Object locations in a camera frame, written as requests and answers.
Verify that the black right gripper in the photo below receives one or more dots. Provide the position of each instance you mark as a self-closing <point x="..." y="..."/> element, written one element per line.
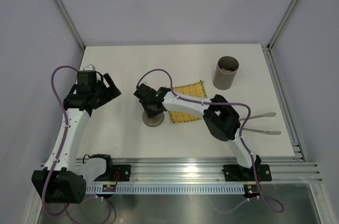
<point x="150" y="114"/>

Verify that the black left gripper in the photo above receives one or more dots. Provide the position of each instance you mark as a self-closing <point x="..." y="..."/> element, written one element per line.
<point x="111" y="92"/>

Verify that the grey canister lid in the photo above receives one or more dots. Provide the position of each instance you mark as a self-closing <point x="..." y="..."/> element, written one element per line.
<point x="154" y="121"/>

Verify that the bamboo woven tray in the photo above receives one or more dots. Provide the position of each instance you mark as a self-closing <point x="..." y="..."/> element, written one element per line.
<point x="195" y="90"/>

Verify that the grey metal lunch canister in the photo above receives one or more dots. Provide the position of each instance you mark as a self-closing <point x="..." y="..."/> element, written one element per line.
<point x="223" y="80"/>

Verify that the stainless steel tongs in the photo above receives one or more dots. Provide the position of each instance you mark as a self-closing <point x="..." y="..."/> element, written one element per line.
<point x="261" y="124"/>

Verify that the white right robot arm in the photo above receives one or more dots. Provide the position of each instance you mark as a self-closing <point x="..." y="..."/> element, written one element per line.
<point x="221" y="119"/>

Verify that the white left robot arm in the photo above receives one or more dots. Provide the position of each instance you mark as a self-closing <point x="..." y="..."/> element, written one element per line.
<point x="60" y="180"/>

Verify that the left small circuit board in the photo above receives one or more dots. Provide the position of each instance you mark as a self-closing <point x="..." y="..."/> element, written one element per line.
<point x="109" y="188"/>

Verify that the small circuit board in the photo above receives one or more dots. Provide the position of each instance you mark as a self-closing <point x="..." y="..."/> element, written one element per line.
<point x="251" y="189"/>
<point x="109" y="188"/>

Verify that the right small circuit board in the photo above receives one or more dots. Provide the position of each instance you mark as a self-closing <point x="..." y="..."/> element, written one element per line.
<point x="251" y="189"/>

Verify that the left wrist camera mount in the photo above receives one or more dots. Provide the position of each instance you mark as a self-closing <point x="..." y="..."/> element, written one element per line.
<point x="89" y="67"/>

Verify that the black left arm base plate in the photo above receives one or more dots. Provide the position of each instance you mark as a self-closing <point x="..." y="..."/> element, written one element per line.
<point x="120" y="172"/>

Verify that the white slotted cable duct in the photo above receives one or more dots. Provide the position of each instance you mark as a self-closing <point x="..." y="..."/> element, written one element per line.
<point x="172" y="189"/>

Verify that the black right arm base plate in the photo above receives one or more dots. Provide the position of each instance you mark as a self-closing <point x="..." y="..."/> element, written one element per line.
<point x="236" y="173"/>

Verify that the left aluminium frame post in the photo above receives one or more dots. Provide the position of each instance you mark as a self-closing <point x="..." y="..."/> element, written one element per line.
<point x="70" y="24"/>

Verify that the aluminium frame post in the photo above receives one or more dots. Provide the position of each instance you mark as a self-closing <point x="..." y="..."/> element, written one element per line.
<point x="282" y="23"/>
<point x="70" y="24"/>

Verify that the aluminium front rail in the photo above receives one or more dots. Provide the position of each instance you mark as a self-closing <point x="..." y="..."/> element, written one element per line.
<point x="209" y="170"/>

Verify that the right aluminium frame post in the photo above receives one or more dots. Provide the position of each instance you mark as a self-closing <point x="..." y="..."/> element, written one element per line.
<point x="282" y="23"/>

